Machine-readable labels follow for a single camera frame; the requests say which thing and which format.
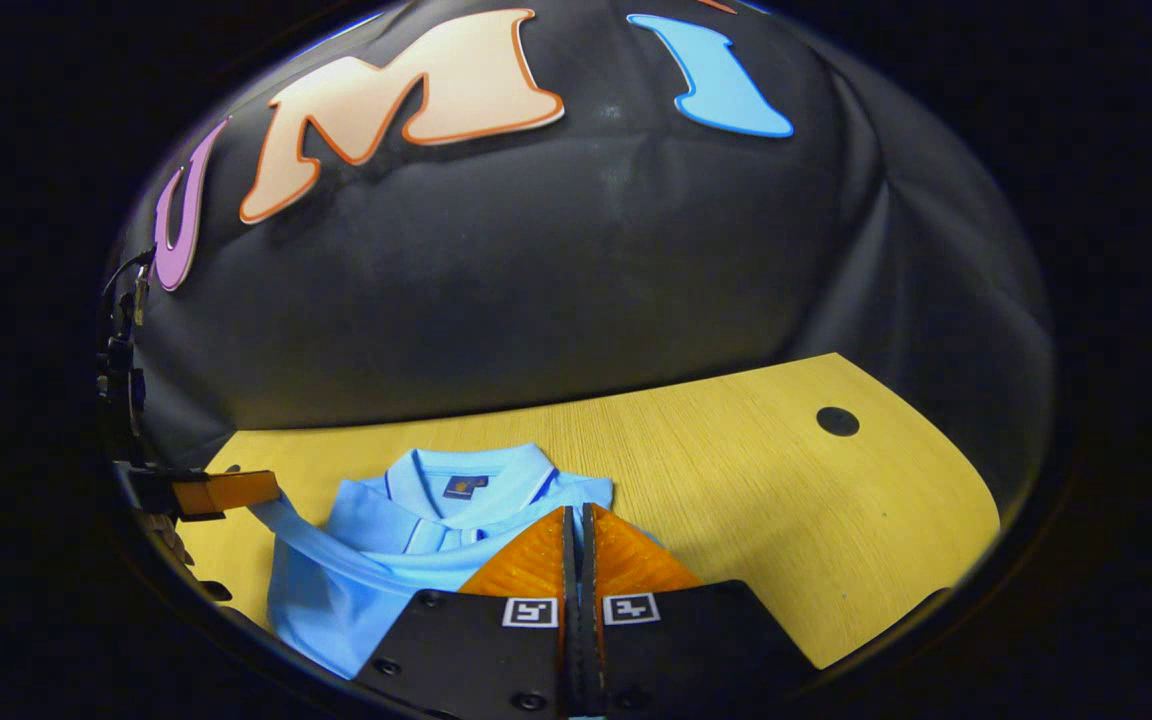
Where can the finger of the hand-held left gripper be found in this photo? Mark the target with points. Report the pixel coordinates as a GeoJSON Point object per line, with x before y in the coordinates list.
{"type": "Point", "coordinates": [151, 490]}

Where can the black equipment stand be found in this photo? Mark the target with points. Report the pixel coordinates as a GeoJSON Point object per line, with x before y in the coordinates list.
{"type": "Point", "coordinates": [121, 360]}

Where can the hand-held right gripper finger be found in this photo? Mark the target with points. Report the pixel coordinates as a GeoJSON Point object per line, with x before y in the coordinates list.
{"type": "Point", "coordinates": [591, 640]}
{"type": "Point", "coordinates": [570, 640]}

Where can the black backdrop cloth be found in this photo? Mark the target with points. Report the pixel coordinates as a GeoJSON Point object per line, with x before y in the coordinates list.
{"type": "Point", "coordinates": [536, 280]}

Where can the light blue T-shirt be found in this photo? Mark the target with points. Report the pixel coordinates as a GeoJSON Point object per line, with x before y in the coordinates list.
{"type": "Point", "coordinates": [366, 580]}

